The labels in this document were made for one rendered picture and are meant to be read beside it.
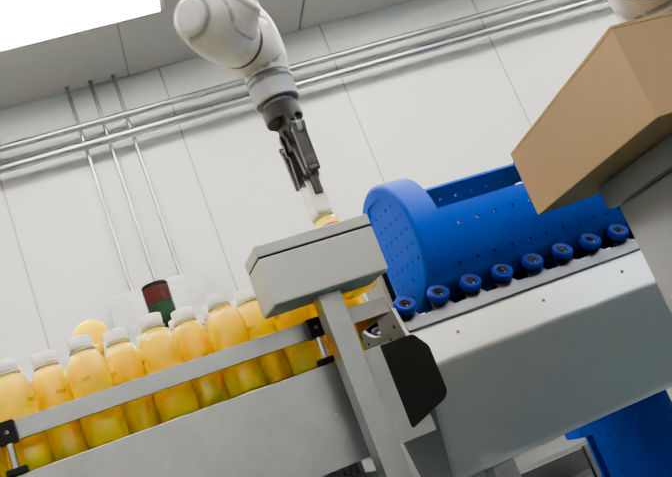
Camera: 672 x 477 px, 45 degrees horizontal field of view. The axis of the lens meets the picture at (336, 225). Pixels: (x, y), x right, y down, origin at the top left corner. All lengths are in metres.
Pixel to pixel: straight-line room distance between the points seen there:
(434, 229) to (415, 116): 4.02
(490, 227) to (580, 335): 0.28
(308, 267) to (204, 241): 3.86
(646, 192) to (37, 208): 4.40
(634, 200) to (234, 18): 0.73
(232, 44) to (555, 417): 0.94
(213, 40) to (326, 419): 0.66
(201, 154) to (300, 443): 4.09
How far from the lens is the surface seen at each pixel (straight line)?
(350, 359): 1.28
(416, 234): 1.57
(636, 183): 1.30
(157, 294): 1.92
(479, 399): 1.57
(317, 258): 1.28
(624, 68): 1.09
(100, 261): 5.13
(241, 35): 1.46
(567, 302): 1.67
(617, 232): 1.81
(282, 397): 1.33
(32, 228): 5.26
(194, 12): 1.42
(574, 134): 1.23
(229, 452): 1.31
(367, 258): 1.30
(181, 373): 1.34
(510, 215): 1.67
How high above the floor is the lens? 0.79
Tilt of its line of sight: 13 degrees up
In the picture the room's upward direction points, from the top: 21 degrees counter-clockwise
